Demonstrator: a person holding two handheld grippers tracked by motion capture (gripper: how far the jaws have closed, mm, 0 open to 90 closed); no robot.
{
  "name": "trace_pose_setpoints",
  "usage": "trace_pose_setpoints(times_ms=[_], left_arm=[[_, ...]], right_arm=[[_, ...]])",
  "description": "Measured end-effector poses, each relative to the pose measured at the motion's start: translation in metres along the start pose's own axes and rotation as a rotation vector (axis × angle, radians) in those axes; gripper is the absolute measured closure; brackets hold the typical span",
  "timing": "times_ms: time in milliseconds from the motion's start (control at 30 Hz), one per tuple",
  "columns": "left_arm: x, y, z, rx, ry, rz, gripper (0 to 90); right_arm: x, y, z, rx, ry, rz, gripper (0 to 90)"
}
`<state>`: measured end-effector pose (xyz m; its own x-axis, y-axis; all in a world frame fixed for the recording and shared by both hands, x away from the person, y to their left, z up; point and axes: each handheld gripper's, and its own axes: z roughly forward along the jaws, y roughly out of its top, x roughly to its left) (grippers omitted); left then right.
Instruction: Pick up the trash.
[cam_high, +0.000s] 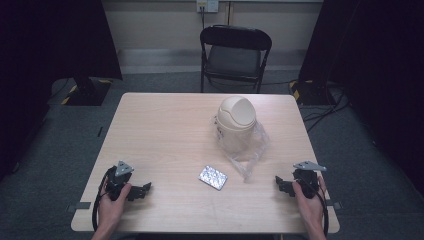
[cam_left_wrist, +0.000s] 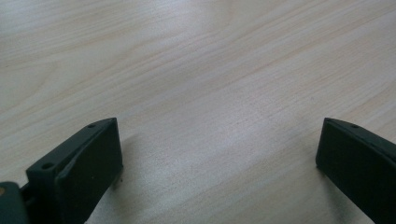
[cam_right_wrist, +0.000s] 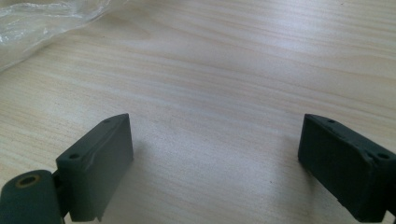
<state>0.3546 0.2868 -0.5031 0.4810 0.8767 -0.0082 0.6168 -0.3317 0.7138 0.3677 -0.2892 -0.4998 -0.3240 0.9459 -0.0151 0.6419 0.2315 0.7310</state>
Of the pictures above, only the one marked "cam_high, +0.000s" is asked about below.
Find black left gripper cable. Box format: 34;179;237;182
91;165;117;232

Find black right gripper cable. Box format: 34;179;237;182
299;179;330;237

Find black curtain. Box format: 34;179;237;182
0;0;123;183
297;0;424;194

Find silver blister pack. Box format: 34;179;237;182
198;164;229;192

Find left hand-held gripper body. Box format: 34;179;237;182
105;160;135;202

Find cream swing-lid trash bin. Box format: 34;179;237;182
214;95;258;155

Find clear plastic bag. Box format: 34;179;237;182
209;114;271;184

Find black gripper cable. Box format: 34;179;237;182
299;179;330;237
91;165;117;232

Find black stand base striped tape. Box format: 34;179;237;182
288;79;336;107
60;77;113;107

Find black floor cables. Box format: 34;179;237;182
301;84;351;134

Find black folding chair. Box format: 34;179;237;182
199;24;273;94

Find person's right hand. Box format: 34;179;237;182
291;175;328;231

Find white wall outlet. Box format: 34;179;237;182
196;0;220;14

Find person's left hand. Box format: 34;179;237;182
98;182;133;232

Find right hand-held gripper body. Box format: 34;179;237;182
292;160;328;200

